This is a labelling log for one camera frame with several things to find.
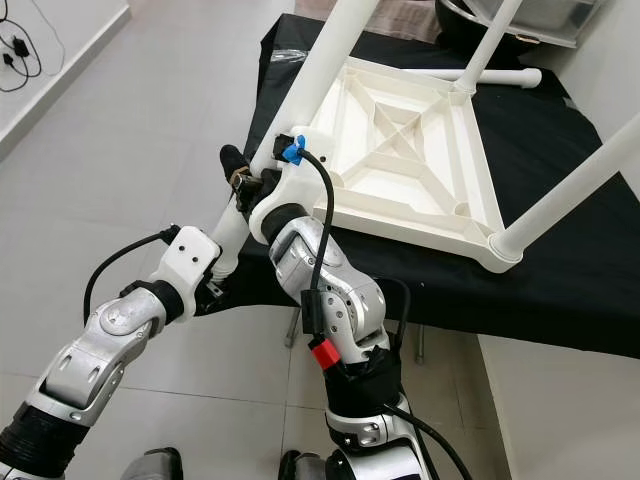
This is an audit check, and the grey robot foot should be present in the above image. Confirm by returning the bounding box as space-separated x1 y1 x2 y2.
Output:
120 448 183 480
278 450 326 480

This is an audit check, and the beige cloth covered bench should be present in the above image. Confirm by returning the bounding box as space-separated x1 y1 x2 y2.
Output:
295 0 441 41

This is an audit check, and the blue cable clip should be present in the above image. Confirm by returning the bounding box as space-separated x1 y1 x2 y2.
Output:
282 138 306 164

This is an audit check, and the clear plastic storage box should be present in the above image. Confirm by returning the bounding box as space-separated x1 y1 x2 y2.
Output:
445 0 611 49

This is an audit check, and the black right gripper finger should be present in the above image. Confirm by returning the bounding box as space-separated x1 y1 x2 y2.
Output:
220 145 257 196

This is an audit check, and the black wok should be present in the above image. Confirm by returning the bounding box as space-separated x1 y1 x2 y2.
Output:
435 0 511 46

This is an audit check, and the white plastic table top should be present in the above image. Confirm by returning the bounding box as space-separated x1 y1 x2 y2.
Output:
310 55 526 273

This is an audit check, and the black tablecloth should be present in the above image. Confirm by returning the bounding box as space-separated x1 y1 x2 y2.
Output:
210 12 640 359

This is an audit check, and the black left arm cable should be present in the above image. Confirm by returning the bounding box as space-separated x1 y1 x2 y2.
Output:
82 228 179 326

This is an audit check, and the grey right robot foot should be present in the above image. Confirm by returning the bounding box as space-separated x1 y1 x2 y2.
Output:
278 450 326 480

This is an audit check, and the grey left robot foot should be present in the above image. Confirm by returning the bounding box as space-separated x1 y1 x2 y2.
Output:
120 448 183 480

